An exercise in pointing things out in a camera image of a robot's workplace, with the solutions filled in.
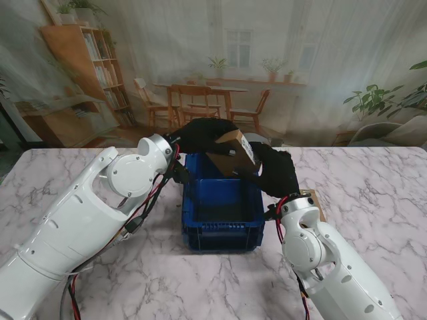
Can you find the blue plastic turnover box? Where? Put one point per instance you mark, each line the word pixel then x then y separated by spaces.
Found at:
pixel 221 210

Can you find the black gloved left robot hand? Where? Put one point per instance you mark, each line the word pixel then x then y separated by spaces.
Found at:
pixel 200 136

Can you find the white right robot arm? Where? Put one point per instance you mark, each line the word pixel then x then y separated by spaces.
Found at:
pixel 333 266

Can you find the long cardboard package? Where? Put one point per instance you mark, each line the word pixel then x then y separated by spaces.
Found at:
pixel 317 200

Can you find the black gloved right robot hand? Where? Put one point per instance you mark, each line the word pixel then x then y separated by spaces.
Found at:
pixel 277 170

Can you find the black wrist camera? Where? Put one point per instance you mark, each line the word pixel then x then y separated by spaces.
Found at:
pixel 272 211
pixel 180 173

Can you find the printed room scene backdrop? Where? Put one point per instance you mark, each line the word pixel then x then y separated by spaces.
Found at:
pixel 213 66

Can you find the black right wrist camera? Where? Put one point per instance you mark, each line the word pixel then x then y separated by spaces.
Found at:
pixel 272 211

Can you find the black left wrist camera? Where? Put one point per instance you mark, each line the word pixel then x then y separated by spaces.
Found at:
pixel 180 173

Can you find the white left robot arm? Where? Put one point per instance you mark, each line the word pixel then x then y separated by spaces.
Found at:
pixel 66 230

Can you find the small cardboard package with label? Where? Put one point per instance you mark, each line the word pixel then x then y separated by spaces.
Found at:
pixel 230 163

